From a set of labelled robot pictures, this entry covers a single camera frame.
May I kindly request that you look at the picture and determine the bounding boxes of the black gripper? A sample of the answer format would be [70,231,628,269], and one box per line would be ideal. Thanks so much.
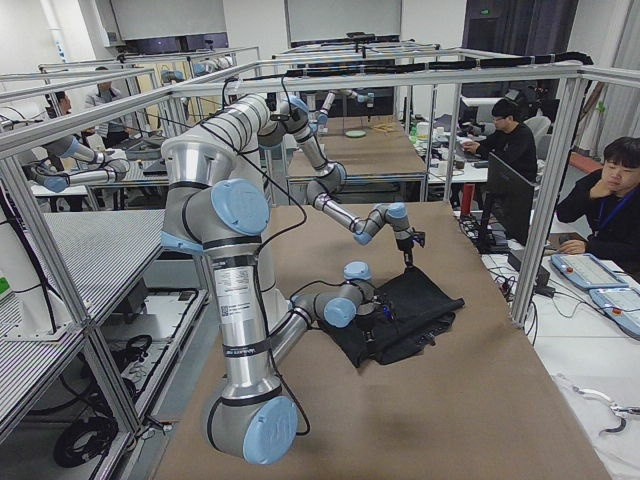
[357,296,395,330]
[394,227,426,268]

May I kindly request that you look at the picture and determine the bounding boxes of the dark garment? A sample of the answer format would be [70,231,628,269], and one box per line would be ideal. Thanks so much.
[319,267,465,368]

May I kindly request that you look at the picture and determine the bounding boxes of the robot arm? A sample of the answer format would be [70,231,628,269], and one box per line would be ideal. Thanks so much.
[184,95,425,268]
[161,135,376,465]

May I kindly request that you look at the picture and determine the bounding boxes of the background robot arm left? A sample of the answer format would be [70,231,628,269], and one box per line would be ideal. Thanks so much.
[17,134,425,265]

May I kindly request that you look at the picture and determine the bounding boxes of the black computer monitor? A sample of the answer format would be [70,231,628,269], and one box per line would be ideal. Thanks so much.
[476,153,535,254]

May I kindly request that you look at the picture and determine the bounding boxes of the far seated man in black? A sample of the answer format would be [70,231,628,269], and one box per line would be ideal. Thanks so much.
[462,98,537,182]

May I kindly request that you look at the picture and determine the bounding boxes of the seated man in black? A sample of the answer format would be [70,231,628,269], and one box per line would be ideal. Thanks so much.
[556,137,639,277]
[462,98,537,182]

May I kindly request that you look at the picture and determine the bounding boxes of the far blue teach pendant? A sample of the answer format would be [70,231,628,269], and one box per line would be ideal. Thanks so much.
[550,253,628,290]

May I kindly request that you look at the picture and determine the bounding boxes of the blue teach pendant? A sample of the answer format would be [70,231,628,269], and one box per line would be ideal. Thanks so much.
[589,287,640,340]
[550,253,628,290]

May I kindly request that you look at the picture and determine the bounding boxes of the near seated man in black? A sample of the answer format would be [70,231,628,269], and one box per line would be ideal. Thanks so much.
[556,137,639,277]

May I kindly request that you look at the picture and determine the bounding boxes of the near blue teach pendant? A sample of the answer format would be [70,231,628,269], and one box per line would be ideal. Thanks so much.
[589,287,640,340]

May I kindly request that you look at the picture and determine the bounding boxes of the striped metal side table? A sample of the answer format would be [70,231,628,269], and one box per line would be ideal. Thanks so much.
[1,210,164,417]

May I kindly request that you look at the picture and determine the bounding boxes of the aluminium frame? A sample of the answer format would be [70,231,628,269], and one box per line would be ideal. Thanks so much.
[1,51,639,436]

